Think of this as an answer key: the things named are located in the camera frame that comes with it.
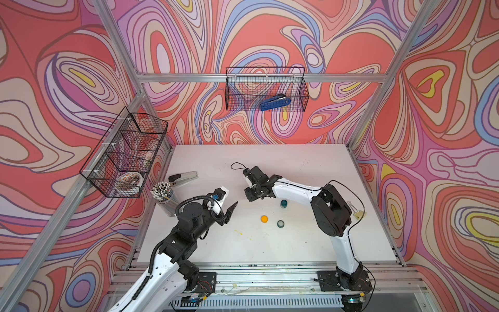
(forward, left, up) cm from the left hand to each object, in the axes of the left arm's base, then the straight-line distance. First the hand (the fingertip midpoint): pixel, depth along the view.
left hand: (231, 197), depth 72 cm
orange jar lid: (+2, -14, -23) cm, 27 cm away
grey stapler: (+22, +30, -18) cm, 41 cm away
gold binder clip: (+4, -59, -22) cm, 63 cm away
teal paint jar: (+9, -24, -20) cm, 32 cm away
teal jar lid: (-1, -22, -22) cm, 31 cm away
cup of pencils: (+4, +28, -4) cm, 29 cm away
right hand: (+12, -8, -20) cm, 24 cm away
